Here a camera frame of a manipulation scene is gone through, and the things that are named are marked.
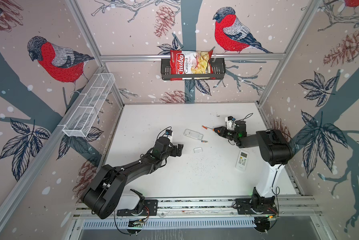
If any white remote control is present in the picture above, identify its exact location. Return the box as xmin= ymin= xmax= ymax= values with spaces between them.
xmin=183 ymin=129 xmax=203 ymax=141

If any white air conditioner remote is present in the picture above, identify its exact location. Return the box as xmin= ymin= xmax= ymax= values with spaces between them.
xmin=235 ymin=150 xmax=249 ymax=172

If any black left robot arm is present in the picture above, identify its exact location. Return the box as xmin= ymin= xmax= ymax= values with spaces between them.
xmin=80 ymin=137 xmax=184 ymax=219

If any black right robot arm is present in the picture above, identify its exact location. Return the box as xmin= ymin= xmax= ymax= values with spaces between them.
xmin=212 ymin=120 xmax=294 ymax=214

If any red cassava chips bag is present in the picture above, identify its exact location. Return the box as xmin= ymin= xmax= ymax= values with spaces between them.
xmin=170 ymin=50 xmax=213 ymax=76

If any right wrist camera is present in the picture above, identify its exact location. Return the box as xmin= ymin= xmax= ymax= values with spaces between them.
xmin=225 ymin=116 xmax=235 ymax=130

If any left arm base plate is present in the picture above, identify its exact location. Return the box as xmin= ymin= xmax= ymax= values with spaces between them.
xmin=116 ymin=200 xmax=158 ymax=217

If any black wire basket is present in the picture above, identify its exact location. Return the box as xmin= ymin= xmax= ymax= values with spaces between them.
xmin=161 ymin=59 xmax=226 ymax=81

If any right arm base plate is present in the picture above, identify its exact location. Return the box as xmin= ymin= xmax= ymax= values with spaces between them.
xmin=232 ymin=198 xmax=278 ymax=215

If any aluminium mounting rail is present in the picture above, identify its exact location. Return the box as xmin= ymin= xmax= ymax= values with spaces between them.
xmin=72 ymin=195 xmax=321 ymax=218

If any white mesh wall shelf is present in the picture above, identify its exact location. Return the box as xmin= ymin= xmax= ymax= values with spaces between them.
xmin=62 ymin=73 xmax=115 ymax=138

